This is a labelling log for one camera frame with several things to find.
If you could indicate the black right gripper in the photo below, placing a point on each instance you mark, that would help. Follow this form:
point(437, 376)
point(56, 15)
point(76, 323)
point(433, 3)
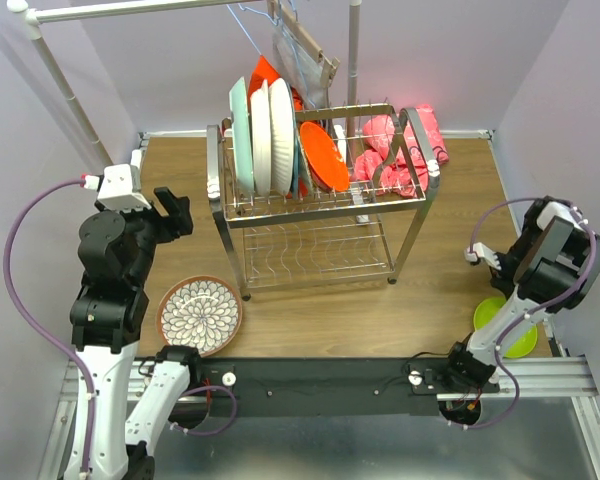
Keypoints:
point(502, 280)

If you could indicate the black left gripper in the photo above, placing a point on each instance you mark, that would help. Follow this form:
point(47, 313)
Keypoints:
point(179, 221)

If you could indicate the lime green plate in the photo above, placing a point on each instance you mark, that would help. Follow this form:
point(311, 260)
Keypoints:
point(485, 312)

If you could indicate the flower plate brown rim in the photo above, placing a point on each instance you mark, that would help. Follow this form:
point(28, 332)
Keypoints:
point(202, 312)
point(282, 136)

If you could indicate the mint rectangular plate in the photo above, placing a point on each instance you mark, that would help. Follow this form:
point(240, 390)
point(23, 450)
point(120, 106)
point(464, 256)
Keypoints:
point(242, 148)

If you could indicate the woven bamboo plate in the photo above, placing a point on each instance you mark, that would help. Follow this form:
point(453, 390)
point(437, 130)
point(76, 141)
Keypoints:
point(306, 188)

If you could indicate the teal scalloped plate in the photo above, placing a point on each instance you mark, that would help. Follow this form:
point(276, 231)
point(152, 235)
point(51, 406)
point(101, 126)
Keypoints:
point(294, 190)

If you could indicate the orange plastic plate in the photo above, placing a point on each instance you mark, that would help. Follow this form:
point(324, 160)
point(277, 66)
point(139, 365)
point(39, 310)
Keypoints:
point(325, 162)

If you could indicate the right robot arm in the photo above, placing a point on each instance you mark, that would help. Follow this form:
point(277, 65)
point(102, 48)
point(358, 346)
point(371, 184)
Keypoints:
point(551, 266)

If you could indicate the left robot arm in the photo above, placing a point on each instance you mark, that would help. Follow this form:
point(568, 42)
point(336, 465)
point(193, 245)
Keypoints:
point(117, 251)

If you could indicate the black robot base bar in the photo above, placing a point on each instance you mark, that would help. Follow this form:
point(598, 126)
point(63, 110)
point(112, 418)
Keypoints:
point(322, 387)

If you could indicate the orange garment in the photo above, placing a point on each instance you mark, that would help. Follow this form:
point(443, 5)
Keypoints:
point(265, 71)

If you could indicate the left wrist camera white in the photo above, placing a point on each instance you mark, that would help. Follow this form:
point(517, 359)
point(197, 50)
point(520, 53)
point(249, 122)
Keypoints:
point(118, 188)

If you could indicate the steel wire dish rack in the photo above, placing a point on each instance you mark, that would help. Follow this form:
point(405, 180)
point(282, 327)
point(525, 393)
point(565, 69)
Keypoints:
point(363, 234)

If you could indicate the white clothes rail frame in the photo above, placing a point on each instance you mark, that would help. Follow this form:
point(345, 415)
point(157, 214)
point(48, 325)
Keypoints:
point(32, 19)

